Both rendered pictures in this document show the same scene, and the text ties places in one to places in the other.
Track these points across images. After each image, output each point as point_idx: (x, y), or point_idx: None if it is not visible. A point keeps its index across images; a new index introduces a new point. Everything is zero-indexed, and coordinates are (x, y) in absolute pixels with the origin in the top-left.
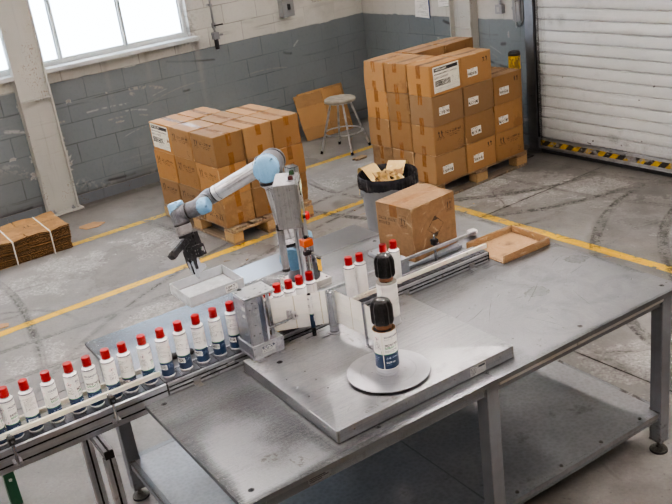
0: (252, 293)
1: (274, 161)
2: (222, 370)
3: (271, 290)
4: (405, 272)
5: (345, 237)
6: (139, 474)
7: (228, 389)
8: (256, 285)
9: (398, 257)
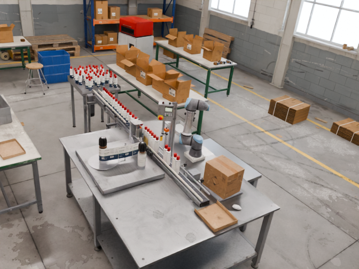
0: (134, 121)
1: (186, 101)
2: None
3: (134, 124)
4: (190, 179)
5: (244, 171)
6: None
7: (121, 138)
8: (140, 122)
9: (175, 163)
